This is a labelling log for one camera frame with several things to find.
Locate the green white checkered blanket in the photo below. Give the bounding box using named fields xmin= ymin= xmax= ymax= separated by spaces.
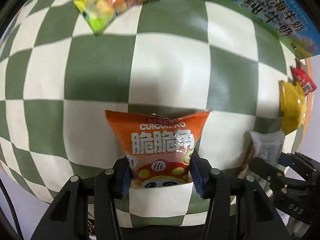
xmin=1 ymin=0 xmax=298 ymax=228

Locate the cardboard box blue print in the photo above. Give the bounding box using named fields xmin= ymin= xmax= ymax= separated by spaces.
xmin=158 ymin=0 xmax=320 ymax=60

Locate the yellow snack packet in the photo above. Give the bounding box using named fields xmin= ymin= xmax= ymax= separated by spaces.
xmin=279 ymin=80 xmax=307 ymax=135

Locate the pale green snack packet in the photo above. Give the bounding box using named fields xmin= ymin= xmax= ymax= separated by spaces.
xmin=238 ymin=131 xmax=285 ymax=179

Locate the small red snack packet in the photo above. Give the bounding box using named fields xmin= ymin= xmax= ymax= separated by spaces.
xmin=290 ymin=58 xmax=317 ymax=96

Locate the orange crispy snack bag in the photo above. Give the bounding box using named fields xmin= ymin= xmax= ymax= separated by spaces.
xmin=105 ymin=111 xmax=210 ymax=189

